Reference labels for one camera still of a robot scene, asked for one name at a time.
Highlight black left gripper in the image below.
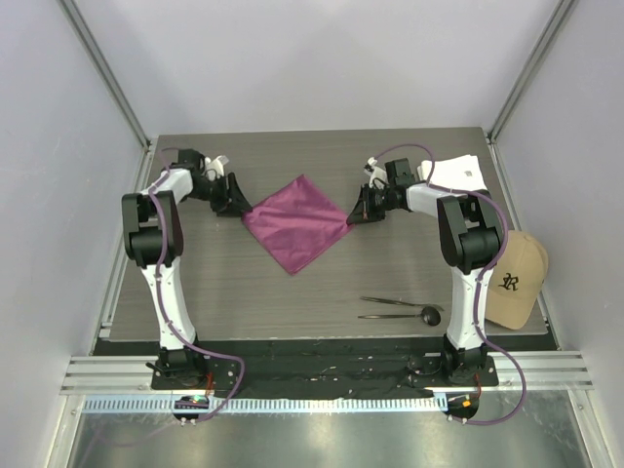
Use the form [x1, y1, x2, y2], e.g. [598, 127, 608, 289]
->
[187, 175, 254, 219]

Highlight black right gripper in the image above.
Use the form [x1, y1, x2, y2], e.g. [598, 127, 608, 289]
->
[349, 183, 396, 225]

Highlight magenta cloth napkin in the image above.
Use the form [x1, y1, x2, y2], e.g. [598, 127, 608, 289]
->
[242, 175, 352, 275]

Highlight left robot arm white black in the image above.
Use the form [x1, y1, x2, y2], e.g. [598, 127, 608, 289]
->
[121, 160, 252, 389]

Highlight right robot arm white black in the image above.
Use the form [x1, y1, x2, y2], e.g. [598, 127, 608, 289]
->
[347, 155, 506, 385]

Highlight dark metal fork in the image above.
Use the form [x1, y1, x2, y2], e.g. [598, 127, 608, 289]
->
[359, 296, 444, 311]

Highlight white folded towel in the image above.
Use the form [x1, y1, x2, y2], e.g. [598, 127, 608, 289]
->
[417, 155, 488, 191]

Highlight dark metal spoon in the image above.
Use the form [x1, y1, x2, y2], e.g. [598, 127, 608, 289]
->
[359, 306, 442, 327]

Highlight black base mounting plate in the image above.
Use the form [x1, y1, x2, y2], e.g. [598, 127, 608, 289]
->
[92, 338, 562, 396]

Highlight tan baseball cap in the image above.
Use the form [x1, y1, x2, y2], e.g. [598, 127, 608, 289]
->
[486, 230, 549, 330]

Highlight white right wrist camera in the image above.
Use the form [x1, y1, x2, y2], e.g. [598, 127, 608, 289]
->
[364, 157, 388, 190]

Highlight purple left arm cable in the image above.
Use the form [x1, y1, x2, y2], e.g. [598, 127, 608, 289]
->
[150, 147, 247, 428]

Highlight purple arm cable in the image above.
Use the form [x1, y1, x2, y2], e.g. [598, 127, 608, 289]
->
[150, 147, 247, 428]
[372, 142, 527, 426]

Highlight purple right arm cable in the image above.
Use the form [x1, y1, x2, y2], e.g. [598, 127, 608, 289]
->
[372, 142, 527, 426]

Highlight aluminium front rail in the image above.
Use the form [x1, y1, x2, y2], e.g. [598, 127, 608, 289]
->
[60, 351, 594, 395]

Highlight slotted cable duct strip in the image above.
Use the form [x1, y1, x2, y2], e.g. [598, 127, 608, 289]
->
[82, 394, 448, 414]

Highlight aluminium frame post left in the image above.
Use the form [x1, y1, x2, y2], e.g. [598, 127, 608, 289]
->
[58, 0, 150, 150]

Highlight aluminium frame post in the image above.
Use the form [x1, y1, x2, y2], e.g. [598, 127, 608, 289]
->
[487, 0, 578, 144]
[58, 0, 150, 150]

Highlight aluminium frame post right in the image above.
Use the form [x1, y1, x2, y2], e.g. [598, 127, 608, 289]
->
[487, 0, 578, 144]

